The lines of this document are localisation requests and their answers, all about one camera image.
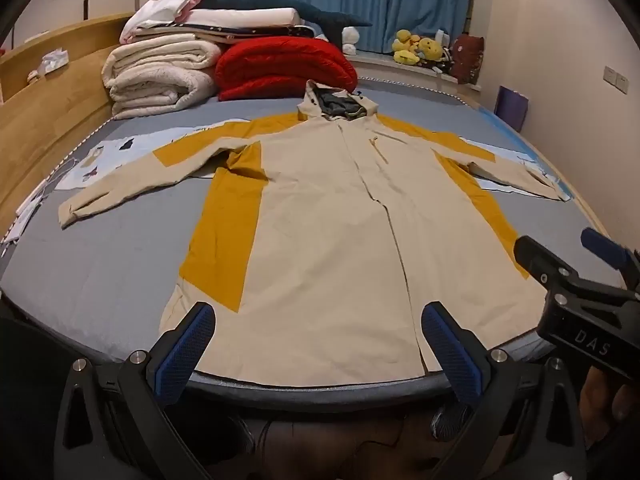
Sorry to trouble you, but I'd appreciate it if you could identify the wooden headboard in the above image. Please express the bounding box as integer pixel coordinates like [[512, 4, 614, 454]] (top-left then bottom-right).
[[0, 12, 138, 233]]

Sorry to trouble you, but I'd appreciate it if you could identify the white plush toy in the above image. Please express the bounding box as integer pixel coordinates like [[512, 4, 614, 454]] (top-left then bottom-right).
[[341, 26, 362, 56]]

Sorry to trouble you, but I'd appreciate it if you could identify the person's shoe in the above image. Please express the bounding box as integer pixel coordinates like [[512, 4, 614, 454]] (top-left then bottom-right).
[[430, 402, 473, 443]]

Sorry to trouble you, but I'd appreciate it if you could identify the dark red cushion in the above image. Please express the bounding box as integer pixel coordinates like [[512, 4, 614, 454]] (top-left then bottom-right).
[[452, 34, 486, 85]]

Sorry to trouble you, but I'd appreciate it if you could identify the purple board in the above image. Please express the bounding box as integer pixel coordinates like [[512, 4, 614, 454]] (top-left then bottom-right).
[[494, 85, 530, 132]]

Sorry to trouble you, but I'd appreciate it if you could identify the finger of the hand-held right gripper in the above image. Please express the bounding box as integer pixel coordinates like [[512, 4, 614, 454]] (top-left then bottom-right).
[[581, 227, 640, 291], [514, 235, 640, 307]]

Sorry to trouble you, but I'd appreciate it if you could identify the light blue printed bed runner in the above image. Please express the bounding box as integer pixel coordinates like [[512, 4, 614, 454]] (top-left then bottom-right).
[[2, 119, 573, 246]]

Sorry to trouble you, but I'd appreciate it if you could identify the beige and yellow jacket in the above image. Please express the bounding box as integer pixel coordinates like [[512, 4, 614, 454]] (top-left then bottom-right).
[[57, 80, 573, 388]]

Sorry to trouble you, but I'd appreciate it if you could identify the white pillow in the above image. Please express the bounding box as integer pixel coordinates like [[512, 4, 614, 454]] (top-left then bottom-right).
[[187, 7, 301, 30]]

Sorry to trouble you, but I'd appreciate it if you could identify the person's right hand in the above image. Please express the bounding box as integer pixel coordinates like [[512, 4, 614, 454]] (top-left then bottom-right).
[[580, 365, 640, 461]]

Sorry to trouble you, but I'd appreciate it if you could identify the tissue pack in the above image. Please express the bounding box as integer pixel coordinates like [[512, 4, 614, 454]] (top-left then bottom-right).
[[37, 47, 70, 77]]

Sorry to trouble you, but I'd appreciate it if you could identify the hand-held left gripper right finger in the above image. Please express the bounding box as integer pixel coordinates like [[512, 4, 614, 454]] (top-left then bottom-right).
[[421, 301, 586, 480]]

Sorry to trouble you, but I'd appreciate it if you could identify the blue curtain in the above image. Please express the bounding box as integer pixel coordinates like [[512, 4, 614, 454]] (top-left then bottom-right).
[[275, 0, 476, 56]]

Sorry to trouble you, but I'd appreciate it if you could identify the red folded quilt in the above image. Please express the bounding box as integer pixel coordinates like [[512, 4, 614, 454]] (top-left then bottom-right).
[[216, 36, 359, 102]]

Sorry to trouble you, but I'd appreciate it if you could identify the white and pink cloth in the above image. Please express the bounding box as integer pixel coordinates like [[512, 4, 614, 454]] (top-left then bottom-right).
[[120, 0, 201, 43]]

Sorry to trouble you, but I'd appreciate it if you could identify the cream fluffy folded blanket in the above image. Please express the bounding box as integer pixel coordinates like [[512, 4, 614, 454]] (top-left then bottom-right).
[[107, 67, 219, 121]]

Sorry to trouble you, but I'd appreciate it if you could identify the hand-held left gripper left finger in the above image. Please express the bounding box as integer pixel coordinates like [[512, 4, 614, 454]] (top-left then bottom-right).
[[52, 301, 217, 480]]

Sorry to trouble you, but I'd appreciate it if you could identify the yellow round-faced plush toy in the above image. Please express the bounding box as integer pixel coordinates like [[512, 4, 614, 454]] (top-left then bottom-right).
[[417, 37, 445, 67]]

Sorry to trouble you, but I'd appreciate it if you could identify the window sill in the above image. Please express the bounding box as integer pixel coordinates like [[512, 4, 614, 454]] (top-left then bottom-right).
[[345, 52, 483, 91]]

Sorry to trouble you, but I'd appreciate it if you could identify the grey bed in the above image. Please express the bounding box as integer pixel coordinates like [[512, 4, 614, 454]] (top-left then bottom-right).
[[0, 72, 608, 413]]

